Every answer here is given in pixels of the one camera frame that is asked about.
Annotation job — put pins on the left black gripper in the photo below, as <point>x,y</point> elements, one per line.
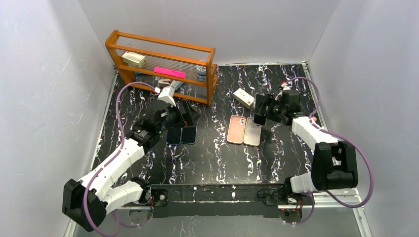
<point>181,116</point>

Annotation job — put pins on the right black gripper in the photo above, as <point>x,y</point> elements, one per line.
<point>265,106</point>

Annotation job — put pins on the blue smartphone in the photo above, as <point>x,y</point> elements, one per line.
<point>174,136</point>

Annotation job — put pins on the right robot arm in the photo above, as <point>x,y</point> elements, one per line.
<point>334,164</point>

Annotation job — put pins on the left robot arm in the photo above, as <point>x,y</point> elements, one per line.
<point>90,199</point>

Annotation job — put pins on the white box red label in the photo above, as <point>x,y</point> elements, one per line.
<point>244,98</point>

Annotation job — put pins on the pale green eraser block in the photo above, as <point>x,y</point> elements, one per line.
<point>176,84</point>

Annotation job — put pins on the white stapler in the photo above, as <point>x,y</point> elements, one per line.
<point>164,82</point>

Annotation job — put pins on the orange wooden shelf rack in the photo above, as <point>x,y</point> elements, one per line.
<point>167,54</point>

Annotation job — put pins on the blue white small jar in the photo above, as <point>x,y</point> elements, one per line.
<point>201,73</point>

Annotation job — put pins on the pink flat card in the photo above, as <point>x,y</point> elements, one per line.
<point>170,72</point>

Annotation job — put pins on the white cardboard box on shelf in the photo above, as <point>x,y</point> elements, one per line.
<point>133,59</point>

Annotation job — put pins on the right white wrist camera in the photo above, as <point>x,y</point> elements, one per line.
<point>284,86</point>

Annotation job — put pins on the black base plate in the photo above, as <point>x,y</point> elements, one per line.
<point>217,200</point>

